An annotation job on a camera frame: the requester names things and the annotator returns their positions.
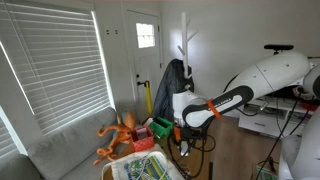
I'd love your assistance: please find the long black arm cable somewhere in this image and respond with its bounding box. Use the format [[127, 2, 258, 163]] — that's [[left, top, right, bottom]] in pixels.
[[254, 95, 312, 180]]

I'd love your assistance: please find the light grey sofa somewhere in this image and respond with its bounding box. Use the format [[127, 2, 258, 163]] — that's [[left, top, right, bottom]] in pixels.
[[0, 106, 141, 180]]

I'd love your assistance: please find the red mesh basket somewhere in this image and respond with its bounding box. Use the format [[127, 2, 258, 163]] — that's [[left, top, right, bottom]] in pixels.
[[131, 125, 156, 153]]

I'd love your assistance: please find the small wooden table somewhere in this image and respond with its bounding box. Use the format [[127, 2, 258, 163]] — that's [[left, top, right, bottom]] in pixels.
[[99, 124, 214, 180]]

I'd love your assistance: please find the green plastic bin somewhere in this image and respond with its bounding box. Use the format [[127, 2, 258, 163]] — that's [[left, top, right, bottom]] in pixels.
[[148, 116, 175, 140]]

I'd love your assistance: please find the small purple box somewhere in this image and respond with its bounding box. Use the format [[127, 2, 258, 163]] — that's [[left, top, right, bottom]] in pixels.
[[135, 127, 149, 141]]

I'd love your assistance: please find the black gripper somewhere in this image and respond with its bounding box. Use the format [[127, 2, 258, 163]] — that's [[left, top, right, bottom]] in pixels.
[[173, 127, 203, 155]]

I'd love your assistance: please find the orange octopus plush toy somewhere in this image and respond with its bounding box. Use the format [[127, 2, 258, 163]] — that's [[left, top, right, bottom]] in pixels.
[[92, 109, 138, 166]]

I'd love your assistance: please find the small colourful toy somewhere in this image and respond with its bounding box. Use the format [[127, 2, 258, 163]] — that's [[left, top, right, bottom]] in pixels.
[[179, 164, 192, 178]]

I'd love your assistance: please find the black camera on stand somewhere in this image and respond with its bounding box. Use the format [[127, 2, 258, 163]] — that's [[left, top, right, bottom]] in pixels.
[[263, 44, 295, 56]]

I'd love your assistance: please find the printed white tote bag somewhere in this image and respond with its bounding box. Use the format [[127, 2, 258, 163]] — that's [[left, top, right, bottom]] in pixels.
[[101, 151, 186, 180]]

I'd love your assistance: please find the white coat rack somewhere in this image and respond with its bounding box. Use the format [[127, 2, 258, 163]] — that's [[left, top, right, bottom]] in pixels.
[[176, 11, 200, 96]]

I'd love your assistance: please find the dark grey jacket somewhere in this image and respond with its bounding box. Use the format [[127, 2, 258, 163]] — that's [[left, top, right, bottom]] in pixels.
[[152, 58, 195, 123]]

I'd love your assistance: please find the white remote control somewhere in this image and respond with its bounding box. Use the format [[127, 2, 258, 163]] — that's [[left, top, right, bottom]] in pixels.
[[180, 139, 190, 158]]

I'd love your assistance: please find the white door with window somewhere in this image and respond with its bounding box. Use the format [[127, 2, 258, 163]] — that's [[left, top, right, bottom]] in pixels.
[[124, 8, 164, 116]]

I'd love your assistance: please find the wide white window blind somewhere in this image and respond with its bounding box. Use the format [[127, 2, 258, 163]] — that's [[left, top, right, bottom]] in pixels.
[[0, 1, 112, 136]]

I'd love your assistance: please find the orange camera mount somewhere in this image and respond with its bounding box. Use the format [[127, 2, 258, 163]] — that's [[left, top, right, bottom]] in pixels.
[[173, 126, 182, 142]]

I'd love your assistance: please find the white low cabinet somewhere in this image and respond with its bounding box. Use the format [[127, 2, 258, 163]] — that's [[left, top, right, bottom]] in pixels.
[[238, 95, 318, 138]]

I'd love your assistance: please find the green circuit board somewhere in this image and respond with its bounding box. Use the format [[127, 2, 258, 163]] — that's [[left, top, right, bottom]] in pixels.
[[255, 164, 280, 180]]

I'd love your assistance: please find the black gripper cable bundle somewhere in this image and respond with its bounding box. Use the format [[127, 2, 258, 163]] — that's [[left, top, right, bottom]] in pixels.
[[166, 126, 218, 180]]

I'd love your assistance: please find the orange cable strap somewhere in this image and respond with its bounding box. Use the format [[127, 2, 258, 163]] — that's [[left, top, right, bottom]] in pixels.
[[205, 98, 222, 119]]

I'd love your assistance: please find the narrow white window blind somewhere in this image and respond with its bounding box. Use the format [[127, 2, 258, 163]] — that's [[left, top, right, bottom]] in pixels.
[[0, 106, 28, 161]]

